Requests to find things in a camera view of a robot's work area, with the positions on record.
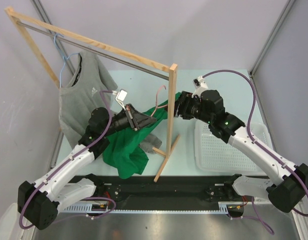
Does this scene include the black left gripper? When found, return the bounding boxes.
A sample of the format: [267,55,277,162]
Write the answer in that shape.
[102,103,157,137]

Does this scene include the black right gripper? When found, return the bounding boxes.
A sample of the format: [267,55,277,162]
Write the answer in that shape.
[164,91,213,125]

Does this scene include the pink wire hanger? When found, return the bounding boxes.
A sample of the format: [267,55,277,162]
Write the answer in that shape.
[151,85,180,118]

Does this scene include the green t shirt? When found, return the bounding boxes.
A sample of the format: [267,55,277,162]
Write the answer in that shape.
[102,107,168,179]

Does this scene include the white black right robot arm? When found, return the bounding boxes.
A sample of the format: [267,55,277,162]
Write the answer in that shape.
[174,90,308,216]

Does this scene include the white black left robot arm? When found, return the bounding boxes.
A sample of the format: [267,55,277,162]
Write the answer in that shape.
[17,104,157,230]

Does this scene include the grey adidas t shirt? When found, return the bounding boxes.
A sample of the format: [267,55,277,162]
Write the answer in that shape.
[58,51,163,154]

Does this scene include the steel hanging rod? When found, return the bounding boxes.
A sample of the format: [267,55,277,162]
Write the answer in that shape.
[17,21,169,81]

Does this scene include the white perforated plastic basket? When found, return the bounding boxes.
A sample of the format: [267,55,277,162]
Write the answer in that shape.
[194,120,265,176]

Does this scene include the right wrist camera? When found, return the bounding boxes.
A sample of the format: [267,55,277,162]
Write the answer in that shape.
[192,76,209,98]

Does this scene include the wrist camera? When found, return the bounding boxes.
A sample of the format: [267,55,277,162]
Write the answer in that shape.
[192,76,209,98]
[115,89,128,111]

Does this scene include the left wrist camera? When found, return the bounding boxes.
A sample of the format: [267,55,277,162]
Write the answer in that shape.
[115,89,128,111]

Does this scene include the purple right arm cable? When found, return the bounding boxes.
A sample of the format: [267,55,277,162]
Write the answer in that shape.
[201,69,308,236]

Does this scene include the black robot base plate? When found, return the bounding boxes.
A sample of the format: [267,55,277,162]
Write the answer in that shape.
[85,174,252,214]

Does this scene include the blue wire hanger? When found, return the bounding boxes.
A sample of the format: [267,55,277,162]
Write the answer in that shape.
[53,33,79,88]

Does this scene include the white slotted cable duct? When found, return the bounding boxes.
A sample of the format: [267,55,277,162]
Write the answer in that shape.
[60,201,247,215]

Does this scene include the wooden clothes rack frame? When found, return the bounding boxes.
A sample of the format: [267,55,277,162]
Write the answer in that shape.
[4,6,180,183]

